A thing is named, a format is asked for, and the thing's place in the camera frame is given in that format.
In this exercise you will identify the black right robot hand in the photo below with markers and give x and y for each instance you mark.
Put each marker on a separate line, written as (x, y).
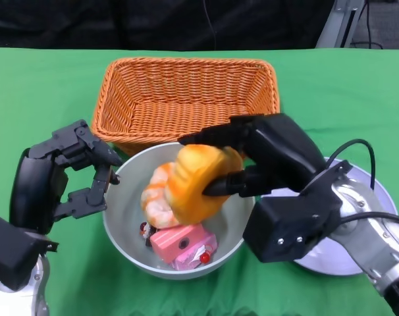
(278, 148)

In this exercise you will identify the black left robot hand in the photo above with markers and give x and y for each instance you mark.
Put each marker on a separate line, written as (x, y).
(35, 184)

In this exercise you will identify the orange round bread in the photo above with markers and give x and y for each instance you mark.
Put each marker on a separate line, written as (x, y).
(193, 184)

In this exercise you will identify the grey-green ceramic bowl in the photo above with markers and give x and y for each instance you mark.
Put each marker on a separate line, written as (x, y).
(127, 204)

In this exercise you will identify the white orange striped bread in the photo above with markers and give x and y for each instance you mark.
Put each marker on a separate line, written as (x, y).
(156, 204)

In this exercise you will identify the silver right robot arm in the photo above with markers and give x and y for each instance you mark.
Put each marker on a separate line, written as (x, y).
(361, 210)

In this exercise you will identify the orange wicker basket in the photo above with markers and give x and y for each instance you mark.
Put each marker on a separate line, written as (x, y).
(186, 98)

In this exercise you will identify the small dark chocolate cake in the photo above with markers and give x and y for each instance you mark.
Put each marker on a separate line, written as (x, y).
(145, 230)

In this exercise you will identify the pale lavender plate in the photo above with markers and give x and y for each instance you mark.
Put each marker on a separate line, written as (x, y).
(321, 263)

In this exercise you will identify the magenta cake with cherry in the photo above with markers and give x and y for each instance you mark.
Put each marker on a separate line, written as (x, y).
(193, 260)

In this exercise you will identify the salmon pink cake block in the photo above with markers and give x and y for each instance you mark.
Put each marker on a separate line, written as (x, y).
(170, 240)

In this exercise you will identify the green tablecloth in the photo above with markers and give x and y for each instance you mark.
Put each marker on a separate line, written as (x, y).
(71, 82)

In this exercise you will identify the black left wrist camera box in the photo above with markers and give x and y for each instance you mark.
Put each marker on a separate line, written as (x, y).
(12, 250)

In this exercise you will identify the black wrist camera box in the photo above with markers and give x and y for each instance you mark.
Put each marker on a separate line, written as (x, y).
(12, 250)
(285, 227)

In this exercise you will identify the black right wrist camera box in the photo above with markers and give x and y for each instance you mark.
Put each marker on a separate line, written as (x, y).
(285, 227)

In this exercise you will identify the grey aluminium frame post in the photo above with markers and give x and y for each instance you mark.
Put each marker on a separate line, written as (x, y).
(337, 26)

